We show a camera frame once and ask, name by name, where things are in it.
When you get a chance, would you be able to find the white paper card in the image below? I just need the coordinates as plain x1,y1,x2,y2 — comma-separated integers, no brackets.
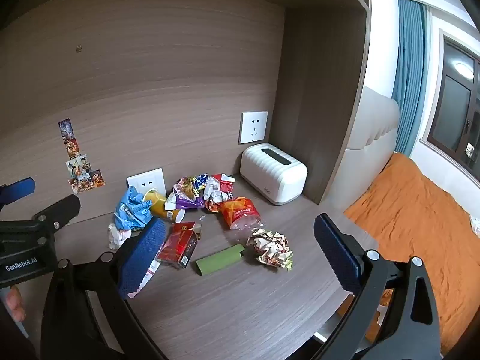
239,111,269,145

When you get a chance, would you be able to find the bed with orange cover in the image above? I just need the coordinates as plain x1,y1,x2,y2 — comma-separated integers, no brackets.
337,152,480,358

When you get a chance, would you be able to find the cartoon wall sticker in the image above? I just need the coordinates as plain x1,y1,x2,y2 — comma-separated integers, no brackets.
58,118,76,140
69,170,106,194
66,154,91,179
65,138,82,160

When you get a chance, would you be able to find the person's left hand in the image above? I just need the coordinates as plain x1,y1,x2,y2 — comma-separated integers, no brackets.
5,285,27,322

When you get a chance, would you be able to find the white packet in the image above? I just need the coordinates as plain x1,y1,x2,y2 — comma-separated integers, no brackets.
127,258,163,299

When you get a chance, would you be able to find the blue plastic bag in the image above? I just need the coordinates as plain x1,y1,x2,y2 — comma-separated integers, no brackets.
114,186,153,232

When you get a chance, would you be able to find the red cigarette box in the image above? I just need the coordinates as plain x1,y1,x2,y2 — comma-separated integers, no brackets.
157,221,199,269

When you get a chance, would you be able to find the blue curtain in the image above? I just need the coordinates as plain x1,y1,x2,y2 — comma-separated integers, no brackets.
391,0,429,159

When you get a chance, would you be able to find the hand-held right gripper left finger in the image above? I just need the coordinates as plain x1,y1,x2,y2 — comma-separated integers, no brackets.
40,218,169,360

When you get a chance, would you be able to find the purple snack wrapper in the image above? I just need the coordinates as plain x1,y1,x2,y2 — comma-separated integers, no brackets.
164,176,207,211

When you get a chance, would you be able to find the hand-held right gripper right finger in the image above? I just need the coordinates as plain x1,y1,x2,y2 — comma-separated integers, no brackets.
311,214,443,360

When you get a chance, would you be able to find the red and silver snack wrapper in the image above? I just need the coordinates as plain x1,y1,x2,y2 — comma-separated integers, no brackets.
203,173,235,214

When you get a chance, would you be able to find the white ribbed tissue box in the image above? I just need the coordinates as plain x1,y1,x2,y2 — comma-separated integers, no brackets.
240,143,308,206

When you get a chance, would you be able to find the white tissue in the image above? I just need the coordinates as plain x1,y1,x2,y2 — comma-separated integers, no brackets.
108,223,133,250

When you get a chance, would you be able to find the wooden desk side panel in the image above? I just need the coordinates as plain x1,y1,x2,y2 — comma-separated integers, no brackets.
269,3,370,205

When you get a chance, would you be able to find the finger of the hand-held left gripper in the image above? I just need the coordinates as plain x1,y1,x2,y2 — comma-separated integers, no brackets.
0,178,36,207
33,194,81,233

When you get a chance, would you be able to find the dark framed window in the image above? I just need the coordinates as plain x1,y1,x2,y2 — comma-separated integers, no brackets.
427,33,480,170

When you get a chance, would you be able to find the orange paper cup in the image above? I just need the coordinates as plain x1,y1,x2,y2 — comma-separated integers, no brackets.
144,188,186,224

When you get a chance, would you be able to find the beige padded headboard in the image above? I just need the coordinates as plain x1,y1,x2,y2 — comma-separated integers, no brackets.
344,85,400,197

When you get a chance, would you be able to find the red label plastic packet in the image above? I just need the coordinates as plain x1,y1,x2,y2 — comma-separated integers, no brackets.
219,196,262,231

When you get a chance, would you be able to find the white wall socket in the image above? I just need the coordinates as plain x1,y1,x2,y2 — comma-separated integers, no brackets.
126,167,167,199

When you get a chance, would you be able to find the paper ball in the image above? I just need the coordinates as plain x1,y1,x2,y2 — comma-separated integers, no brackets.
247,226,295,271

